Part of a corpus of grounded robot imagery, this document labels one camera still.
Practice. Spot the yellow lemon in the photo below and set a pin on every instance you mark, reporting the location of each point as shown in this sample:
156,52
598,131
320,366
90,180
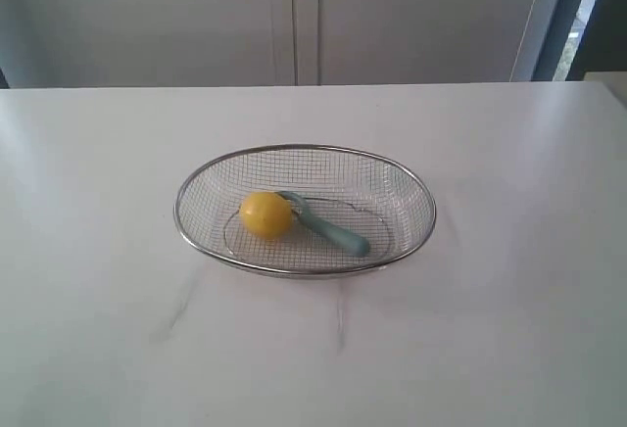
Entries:
266,215

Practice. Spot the teal handled peeler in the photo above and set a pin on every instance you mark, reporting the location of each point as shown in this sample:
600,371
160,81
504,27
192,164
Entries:
352,243

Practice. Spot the oval steel mesh basket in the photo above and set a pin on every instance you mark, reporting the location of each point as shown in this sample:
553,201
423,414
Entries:
373,196

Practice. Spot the white cabinet doors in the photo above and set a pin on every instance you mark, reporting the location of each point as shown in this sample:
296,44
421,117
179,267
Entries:
106,43

